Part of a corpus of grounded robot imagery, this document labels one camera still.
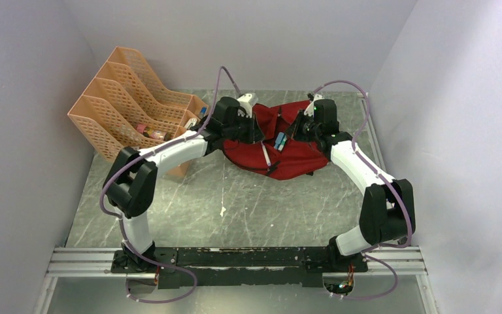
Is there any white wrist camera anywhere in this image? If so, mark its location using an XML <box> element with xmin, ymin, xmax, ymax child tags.
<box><xmin>304</xmin><ymin>94</ymin><xmax>324</xmax><ymax>117</ymax></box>
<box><xmin>237</xmin><ymin>93</ymin><xmax>258</xmax><ymax>118</ymax></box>

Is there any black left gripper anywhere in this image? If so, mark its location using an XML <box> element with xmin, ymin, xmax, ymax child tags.
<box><xmin>223</xmin><ymin>111</ymin><xmax>265</xmax><ymax>145</ymax></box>

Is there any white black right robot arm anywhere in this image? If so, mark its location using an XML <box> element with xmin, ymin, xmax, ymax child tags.
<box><xmin>287</xmin><ymin>94</ymin><xmax>414</xmax><ymax>271</ymax></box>

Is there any orange plastic desk organizer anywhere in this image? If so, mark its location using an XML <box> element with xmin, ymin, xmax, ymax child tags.
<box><xmin>67</xmin><ymin>46</ymin><xmax>209</xmax><ymax>162</ymax></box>

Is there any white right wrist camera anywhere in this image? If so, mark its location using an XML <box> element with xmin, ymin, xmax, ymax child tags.
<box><xmin>304</xmin><ymin>94</ymin><xmax>324</xmax><ymax>117</ymax></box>

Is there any aluminium frame rail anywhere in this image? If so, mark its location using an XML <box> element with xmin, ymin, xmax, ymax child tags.
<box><xmin>46</xmin><ymin>247</ymin><xmax>427</xmax><ymax>278</ymax></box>

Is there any white green glue stick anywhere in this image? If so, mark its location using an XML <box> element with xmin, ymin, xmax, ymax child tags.
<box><xmin>277</xmin><ymin>142</ymin><xmax>286</xmax><ymax>152</ymax></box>

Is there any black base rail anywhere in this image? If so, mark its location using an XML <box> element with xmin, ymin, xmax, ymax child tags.
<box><xmin>110</xmin><ymin>245</ymin><xmax>368</xmax><ymax>289</ymax></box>

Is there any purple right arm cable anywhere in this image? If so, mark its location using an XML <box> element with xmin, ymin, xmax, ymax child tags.
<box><xmin>309</xmin><ymin>79</ymin><xmax>414</xmax><ymax>301</ymax></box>

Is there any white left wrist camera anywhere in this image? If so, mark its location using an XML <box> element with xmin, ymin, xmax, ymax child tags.
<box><xmin>237</xmin><ymin>93</ymin><xmax>258</xmax><ymax>118</ymax></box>

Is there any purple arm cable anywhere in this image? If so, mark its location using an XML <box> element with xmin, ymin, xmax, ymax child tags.
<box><xmin>99</xmin><ymin>65</ymin><xmax>243</xmax><ymax>304</ymax></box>
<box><xmin>309</xmin><ymin>79</ymin><xmax>414</xmax><ymax>301</ymax></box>

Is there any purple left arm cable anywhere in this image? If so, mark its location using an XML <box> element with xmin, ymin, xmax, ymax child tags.
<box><xmin>99</xmin><ymin>65</ymin><xmax>243</xmax><ymax>304</ymax></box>

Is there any white stapler in organizer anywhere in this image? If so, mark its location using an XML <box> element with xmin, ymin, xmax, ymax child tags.
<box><xmin>184</xmin><ymin>118</ymin><xmax>199</xmax><ymax>130</ymax></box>

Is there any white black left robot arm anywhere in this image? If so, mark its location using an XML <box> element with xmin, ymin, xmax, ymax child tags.
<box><xmin>99</xmin><ymin>93</ymin><xmax>264</xmax><ymax>272</ymax></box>

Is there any red student backpack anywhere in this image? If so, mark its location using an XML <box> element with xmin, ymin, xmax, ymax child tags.
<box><xmin>222</xmin><ymin>100</ymin><xmax>329</xmax><ymax>181</ymax></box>

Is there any pink bottle in organizer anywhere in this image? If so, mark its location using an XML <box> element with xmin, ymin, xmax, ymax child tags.
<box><xmin>135</xmin><ymin>124</ymin><xmax>172</xmax><ymax>141</ymax></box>

